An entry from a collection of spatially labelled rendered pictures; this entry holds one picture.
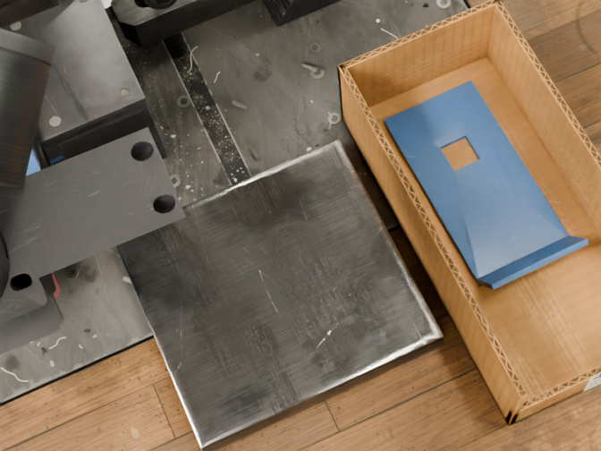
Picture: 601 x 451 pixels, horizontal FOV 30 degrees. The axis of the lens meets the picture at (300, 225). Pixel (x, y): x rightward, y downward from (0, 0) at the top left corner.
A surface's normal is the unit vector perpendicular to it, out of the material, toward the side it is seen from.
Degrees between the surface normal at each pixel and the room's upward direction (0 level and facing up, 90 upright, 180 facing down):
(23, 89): 74
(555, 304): 0
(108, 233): 29
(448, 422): 0
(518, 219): 0
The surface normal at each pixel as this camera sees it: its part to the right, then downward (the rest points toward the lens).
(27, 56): 0.81, 0.19
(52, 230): 0.14, 0.04
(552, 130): -0.91, 0.40
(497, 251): -0.07, -0.40
